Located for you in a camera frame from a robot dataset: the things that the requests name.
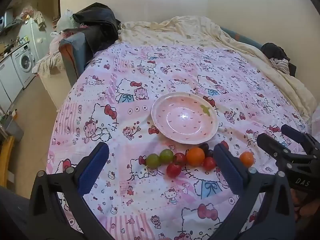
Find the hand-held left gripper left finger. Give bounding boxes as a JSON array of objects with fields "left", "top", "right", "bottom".
[{"left": 26, "top": 141, "right": 118, "bottom": 240}]

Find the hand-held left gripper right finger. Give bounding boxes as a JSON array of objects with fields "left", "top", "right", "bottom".
[{"left": 212, "top": 142, "right": 297, "bottom": 240}]

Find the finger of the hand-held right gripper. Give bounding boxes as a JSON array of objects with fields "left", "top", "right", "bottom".
[
  {"left": 281, "top": 124, "right": 320, "bottom": 155},
  {"left": 257, "top": 133, "right": 320, "bottom": 167}
]

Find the small orange tomato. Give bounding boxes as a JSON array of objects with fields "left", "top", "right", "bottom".
[{"left": 239, "top": 151, "right": 255, "bottom": 167}]

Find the large orange tomato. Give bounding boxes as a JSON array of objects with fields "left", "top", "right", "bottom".
[{"left": 186, "top": 147, "right": 205, "bottom": 167}]

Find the green grape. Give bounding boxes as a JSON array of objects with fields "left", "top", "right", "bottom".
[
  {"left": 146, "top": 154, "right": 161, "bottom": 167},
  {"left": 159, "top": 149, "right": 174, "bottom": 163}
]

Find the pink strawberry print plate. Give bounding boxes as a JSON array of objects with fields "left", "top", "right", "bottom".
[{"left": 151, "top": 92, "right": 219, "bottom": 145}]

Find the person's right hand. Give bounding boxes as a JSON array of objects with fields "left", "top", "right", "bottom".
[{"left": 291, "top": 191, "right": 320, "bottom": 219}]

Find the striped garment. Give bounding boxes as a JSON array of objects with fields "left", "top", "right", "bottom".
[{"left": 269, "top": 57, "right": 291, "bottom": 75}]

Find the pink cartoon printed blanket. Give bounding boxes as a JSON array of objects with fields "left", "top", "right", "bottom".
[{"left": 46, "top": 41, "right": 313, "bottom": 240}]

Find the black garment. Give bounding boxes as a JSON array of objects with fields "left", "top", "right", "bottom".
[{"left": 261, "top": 42, "right": 290, "bottom": 61}]

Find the yellow stool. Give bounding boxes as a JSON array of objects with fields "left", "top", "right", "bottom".
[{"left": 0, "top": 135, "right": 15, "bottom": 188}]

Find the grey bin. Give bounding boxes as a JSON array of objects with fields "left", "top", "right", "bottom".
[{"left": 5, "top": 115, "right": 24, "bottom": 137}]

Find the cream frilled cloth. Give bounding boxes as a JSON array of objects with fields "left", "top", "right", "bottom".
[{"left": 32, "top": 52, "right": 66, "bottom": 77}]

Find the blue armchair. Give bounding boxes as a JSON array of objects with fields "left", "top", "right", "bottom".
[{"left": 59, "top": 26, "right": 105, "bottom": 85}]

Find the white kitchen cabinet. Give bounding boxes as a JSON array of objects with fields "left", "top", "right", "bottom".
[{"left": 0, "top": 55, "right": 24, "bottom": 104}]

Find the white washing machine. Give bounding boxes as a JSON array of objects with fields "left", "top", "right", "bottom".
[{"left": 11, "top": 42, "right": 37, "bottom": 89}]

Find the cream duvet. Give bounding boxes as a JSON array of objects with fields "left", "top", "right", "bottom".
[{"left": 117, "top": 16, "right": 318, "bottom": 117}]

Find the pink plastic bag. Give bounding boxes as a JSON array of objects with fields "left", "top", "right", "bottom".
[{"left": 49, "top": 31, "right": 63, "bottom": 55}]

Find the white fridge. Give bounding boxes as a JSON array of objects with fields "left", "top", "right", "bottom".
[{"left": 19, "top": 17, "right": 54, "bottom": 62}]

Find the black jacket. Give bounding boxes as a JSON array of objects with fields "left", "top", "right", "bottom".
[{"left": 72, "top": 2, "right": 122, "bottom": 53}]

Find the white plastic bag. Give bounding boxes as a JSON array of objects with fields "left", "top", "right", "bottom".
[{"left": 56, "top": 9, "right": 75, "bottom": 32}]

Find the blue bed frame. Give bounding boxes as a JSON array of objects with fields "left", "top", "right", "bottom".
[{"left": 220, "top": 26, "right": 263, "bottom": 50}]

